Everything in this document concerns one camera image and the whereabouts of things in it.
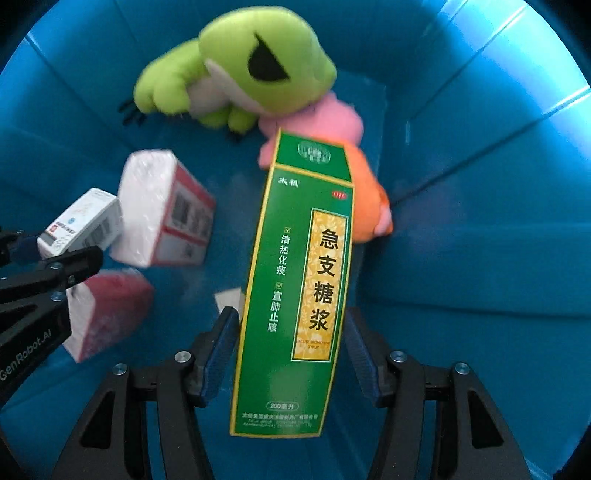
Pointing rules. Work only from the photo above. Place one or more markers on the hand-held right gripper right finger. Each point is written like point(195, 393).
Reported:
point(362, 357)

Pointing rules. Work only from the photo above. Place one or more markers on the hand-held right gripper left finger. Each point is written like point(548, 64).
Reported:
point(221, 355)

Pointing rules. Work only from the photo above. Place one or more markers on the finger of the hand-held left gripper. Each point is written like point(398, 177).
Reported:
point(18, 249)
point(69, 267)

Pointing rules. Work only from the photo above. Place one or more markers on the small white medicine box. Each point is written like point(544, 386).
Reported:
point(83, 221)

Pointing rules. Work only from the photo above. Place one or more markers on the white and pink box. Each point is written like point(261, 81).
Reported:
point(111, 304)

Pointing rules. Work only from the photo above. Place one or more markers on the green medicine box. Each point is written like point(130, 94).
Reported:
point(295, 286)

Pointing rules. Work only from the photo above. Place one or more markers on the white box red barcode side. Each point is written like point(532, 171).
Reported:
point(147, 207)

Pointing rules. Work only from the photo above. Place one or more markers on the pink pig plush orange dress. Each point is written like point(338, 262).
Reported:
point(369, 203)

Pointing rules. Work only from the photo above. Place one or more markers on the blue plastic crate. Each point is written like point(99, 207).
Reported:
point(461, 230)

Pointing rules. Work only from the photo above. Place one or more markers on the green frog plush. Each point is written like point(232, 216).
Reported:
point(221, 69)

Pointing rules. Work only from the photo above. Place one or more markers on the white label sticker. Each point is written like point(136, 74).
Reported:
point(229, 302)

